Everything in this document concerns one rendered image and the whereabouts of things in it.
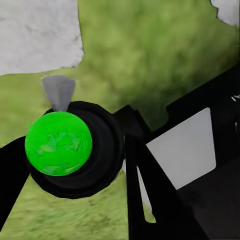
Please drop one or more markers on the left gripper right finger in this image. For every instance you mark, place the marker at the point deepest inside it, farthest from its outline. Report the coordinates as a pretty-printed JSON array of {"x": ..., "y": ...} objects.
[{"x": 174, "y": 219}]

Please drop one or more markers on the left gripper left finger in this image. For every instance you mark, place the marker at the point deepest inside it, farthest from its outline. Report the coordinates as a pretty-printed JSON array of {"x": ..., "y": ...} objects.
[{"x": 14, "y": 172}]

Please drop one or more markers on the insectifuge atomizer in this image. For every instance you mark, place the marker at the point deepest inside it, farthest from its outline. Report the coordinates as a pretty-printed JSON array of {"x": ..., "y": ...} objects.
[{"x": 76, "y": 149}]

